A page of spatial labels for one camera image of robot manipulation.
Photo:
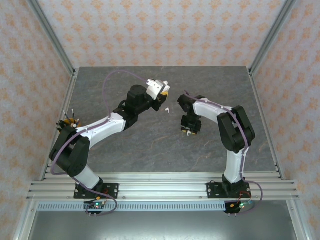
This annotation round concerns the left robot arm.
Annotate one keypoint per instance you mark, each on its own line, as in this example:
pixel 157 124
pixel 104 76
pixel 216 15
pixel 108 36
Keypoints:
pixel 105 130

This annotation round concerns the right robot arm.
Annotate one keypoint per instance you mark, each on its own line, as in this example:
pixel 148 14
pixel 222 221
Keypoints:
pixel 210 115

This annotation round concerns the thin white-tipped pen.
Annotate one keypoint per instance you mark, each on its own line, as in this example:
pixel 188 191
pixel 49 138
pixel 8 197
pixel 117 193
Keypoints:
pixel 73 113
pixel 66 115

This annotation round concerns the white round-tipped stick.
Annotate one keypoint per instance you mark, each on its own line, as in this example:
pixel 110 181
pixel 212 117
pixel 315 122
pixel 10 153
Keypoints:
pixel 73 125

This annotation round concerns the yellow pen cup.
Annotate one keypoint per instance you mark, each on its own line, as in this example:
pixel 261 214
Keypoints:
pixel 67 122

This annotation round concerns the black marker pen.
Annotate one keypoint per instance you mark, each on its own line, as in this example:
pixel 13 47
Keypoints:
pixel 62 123
pixel 60 127

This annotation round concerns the grey metal sheet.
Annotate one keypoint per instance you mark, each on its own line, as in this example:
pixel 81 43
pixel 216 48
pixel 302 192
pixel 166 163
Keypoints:
pixel 162 227

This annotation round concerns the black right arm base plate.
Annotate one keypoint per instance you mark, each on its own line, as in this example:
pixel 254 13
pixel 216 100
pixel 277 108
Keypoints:
pixel 212 190

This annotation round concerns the aluminium mounting rail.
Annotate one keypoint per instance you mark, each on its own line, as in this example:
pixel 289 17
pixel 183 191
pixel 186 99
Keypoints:
pixel 162 187

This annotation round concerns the aluminium side rail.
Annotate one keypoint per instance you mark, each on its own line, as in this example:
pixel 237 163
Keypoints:
pixel 67 100
pixel 260 100

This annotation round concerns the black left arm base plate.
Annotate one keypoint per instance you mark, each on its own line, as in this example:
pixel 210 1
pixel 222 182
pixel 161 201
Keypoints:
pixel 112 190

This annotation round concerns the aluminium frame post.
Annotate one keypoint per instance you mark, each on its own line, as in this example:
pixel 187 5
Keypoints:
pixel 52 35
pixel 271 35

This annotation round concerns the aluminium frame leg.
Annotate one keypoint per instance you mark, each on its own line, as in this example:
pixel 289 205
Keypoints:
pixel 297 220
pixel 26 220

